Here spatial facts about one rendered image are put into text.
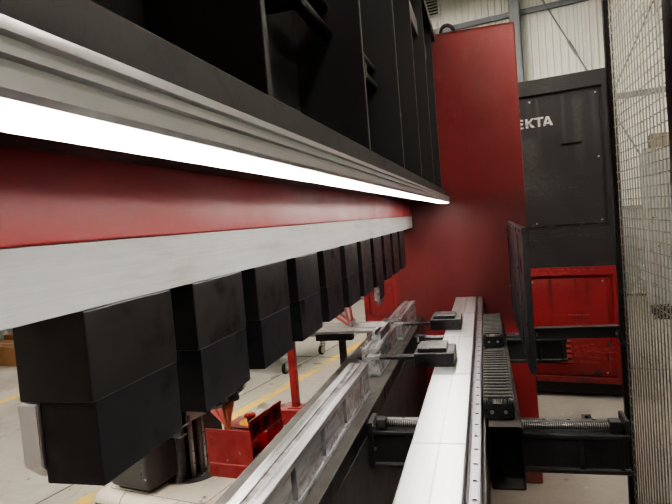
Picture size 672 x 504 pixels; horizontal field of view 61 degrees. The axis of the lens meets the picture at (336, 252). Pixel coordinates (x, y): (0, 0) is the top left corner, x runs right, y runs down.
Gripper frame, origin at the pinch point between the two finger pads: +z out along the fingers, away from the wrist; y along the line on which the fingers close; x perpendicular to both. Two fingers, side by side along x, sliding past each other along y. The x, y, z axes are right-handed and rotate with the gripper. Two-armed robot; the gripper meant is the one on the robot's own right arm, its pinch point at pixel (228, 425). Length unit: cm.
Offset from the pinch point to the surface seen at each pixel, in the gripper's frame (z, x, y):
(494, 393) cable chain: -2, -31, 88
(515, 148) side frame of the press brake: -67, 148, 98
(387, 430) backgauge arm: 10, -5, 52
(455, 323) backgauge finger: -5, 56, 65
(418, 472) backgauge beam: 1, -57, 78
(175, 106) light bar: -44, -120, 96
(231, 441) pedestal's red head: 3.6, -4.9, 3.2
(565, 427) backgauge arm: 19, 2, 95
